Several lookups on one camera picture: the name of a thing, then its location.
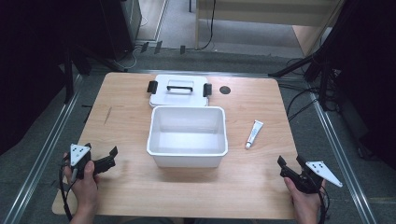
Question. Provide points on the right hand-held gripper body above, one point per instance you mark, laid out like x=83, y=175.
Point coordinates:
x=314, y=177

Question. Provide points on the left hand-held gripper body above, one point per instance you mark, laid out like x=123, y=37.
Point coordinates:
x=76, y=153

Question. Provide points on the person's right hand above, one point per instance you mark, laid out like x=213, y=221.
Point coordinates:
x=306, y=203

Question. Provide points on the person's left hand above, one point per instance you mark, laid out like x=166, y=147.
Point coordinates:
x=84, y=193

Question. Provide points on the white ointment tube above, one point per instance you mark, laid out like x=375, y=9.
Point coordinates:
x=254, y=133

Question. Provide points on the black tripod stand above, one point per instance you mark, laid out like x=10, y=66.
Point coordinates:
x=69, y=77
x=320, y=67

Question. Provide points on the white plastic storage box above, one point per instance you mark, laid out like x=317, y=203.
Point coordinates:
x=186, y=146

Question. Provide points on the black round table grommet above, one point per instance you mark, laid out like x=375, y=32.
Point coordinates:
x=224, y=90

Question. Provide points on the dark curtain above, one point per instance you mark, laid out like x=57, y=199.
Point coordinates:
x=28, y=62
x=370, y=62

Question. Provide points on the black floor tape strip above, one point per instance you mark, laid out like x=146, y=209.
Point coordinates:
x=182, y=49
x=158, y=47

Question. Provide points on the black cabinet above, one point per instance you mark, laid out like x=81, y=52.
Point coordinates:
x=109, y=25

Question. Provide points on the light wooden bench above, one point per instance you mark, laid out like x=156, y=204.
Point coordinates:
x=264, y=12

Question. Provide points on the metal floor rail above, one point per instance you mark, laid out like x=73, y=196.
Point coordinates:
x=40, y=155
x=342, y=155

